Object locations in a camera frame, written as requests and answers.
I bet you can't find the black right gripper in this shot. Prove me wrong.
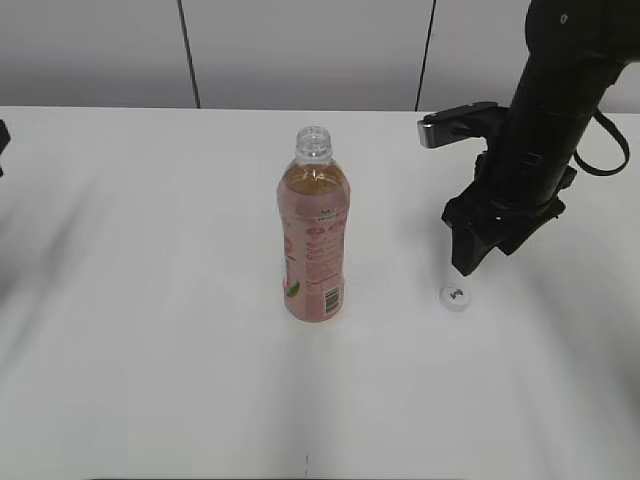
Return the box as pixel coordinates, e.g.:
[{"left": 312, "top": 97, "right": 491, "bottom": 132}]
[{"left": 442, "top": 170, "right": 567, "bottom": 276}]

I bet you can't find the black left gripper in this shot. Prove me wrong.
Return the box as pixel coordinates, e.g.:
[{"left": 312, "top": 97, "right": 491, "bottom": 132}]
[{"left": 0, "top": 120, "right": 11, "bottom": 155}]

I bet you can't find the white bottle cap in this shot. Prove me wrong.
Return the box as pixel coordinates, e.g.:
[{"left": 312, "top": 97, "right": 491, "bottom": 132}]
[{"left": 438, "top": 283, "right": 471, "bottom": 313}]

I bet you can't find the pink labelled tea bottle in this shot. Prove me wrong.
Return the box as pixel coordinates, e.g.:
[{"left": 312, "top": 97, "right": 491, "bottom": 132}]
[{"left": 277, "top": 126, "right": 350, "bottom": 323}]

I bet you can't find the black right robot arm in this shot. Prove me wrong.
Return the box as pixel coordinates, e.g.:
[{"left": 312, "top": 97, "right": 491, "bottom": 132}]
[{"left": 442, "top": 1, "right": 639, "bottom": 276}]

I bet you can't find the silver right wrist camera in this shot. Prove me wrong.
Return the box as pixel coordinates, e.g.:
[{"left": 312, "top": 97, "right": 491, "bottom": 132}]
[{"left": 417, "top": 101, "right": 508, "bottom": 149}]

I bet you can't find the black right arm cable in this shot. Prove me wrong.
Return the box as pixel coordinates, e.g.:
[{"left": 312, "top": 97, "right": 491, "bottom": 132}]
[{"left": 572, "top": 109, "right": 630, "bottom": 176}]

